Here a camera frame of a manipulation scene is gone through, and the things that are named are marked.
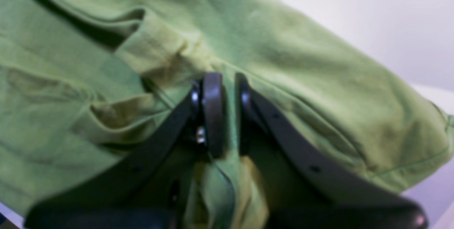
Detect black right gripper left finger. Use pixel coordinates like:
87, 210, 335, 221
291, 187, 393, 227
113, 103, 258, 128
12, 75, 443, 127
24, 72, 225, 229

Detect green T-shirt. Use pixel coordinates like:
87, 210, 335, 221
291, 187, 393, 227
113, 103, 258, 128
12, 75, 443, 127
1, 0, 453, 229

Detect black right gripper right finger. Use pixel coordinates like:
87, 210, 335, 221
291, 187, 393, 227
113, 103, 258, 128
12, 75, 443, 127
235, 73, 428, 229

